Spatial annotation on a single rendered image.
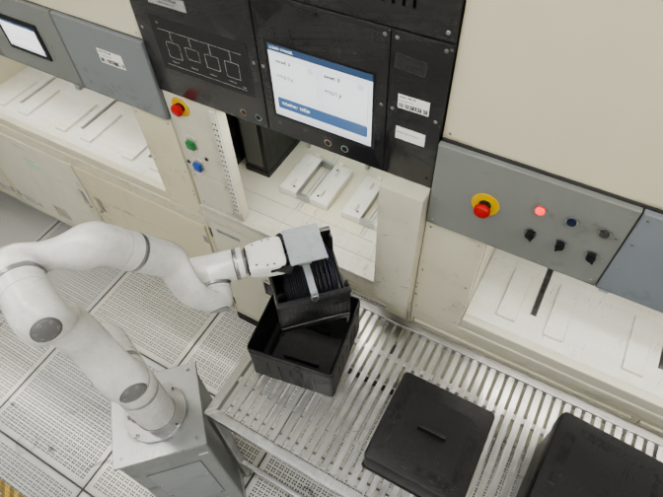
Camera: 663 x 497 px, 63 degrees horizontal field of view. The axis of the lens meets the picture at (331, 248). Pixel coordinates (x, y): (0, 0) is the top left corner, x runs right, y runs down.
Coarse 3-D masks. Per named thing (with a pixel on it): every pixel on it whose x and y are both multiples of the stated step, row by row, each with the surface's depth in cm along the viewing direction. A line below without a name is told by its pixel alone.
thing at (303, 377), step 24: (264, 312) 171; (264, 336) 177; (288, 336) 183; (312, 336) 183; (336, 336) 182; (264, 360) 166; (288, 360) 178; (312, 360) 178; (336, 360) 160; (312, 384) 167; (336, 384) 170
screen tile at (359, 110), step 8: (328, 72) 125; (328, 80) 127; (336, 80) 125; (344, 80) 124; (352, 80) 123; (336, 88) 127; (344, 88) 126; (352, 88) 124; (328, 96) 130; (352, 96) 126; (360, 96) 125; (328, 104) 132; (336, 104) 131; (344, 104) 129; (352, 104) 128; (360, 104) 127; (344, 112) 132; (352, 112) 130; (360, 112) 129
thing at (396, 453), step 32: (416, 384) 162; (384, 416) 157; (416, 416) 156; (448, 416) 156; (480, 416) 156; (384, 448) 151; (416, 448) 151; (448, 448) 151; (480, 448) 150; (416, 480) 146; (448, 480) 146
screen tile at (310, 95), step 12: (276, 60) 130; (288, 60) 128; (288, 72) 131; (300, 72) 129; (276, 84) 136; (288, 84) 134; (312, 84) 130; (288, 96) 137; (300, 96) 135; (312, 96) 133
